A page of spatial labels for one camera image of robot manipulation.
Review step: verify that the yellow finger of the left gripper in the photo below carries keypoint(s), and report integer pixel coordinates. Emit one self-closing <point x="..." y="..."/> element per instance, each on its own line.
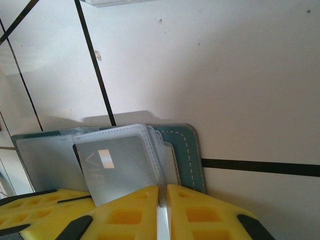
<point x="10" y="211"/>

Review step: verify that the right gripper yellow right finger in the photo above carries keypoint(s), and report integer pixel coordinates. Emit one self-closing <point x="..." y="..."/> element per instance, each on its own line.
<point x="225" y="225"/>

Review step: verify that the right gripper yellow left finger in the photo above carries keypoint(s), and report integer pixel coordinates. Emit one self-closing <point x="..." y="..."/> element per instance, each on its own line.
<point x="130" y="225"/>

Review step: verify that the grey VIP credit card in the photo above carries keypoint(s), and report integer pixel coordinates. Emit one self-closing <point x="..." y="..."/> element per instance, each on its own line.
<point x="120" y="162"/>

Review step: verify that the teal leather card holder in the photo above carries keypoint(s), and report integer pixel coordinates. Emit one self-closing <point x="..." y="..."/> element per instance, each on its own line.
<point x="190" y="150"/>

